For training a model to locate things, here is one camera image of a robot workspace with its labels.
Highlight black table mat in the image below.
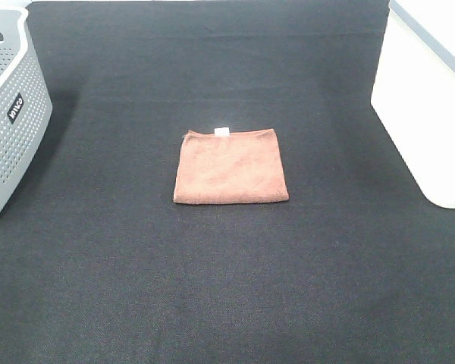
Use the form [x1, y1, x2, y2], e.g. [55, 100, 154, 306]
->
[0, 1, 455, 363]

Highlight white plastic storage bin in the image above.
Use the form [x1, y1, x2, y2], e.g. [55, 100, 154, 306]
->
[371, 1, 455, 209]

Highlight grey perforated laundry basket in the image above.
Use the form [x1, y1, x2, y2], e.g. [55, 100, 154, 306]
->
[0, 6, 52, 213]

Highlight orange-brown towel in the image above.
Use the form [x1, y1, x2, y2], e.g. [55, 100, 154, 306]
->
[173, 129, 289, 205]

